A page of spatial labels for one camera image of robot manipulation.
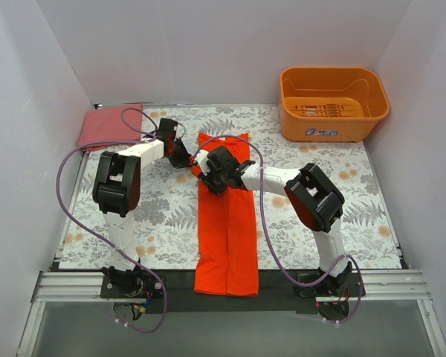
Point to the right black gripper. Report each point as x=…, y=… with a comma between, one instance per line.
x=209, y=178

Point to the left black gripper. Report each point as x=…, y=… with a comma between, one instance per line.
x=179, y=157

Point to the orange t shirt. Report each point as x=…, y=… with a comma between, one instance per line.
x=227, y=243

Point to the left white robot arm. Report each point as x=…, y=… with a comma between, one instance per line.
x=117, y=186

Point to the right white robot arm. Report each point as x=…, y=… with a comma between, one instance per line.
x=314, y=198

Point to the floral table mat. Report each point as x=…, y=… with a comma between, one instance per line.
x=166, y=218

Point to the folded pink t shirt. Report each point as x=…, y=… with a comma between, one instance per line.
x=105, y=124

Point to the orange plastic basket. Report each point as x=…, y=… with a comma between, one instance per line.
x=330, y=104

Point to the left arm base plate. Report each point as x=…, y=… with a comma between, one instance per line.
x=135, y=286

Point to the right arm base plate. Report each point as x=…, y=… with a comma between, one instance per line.
x=331, y=288

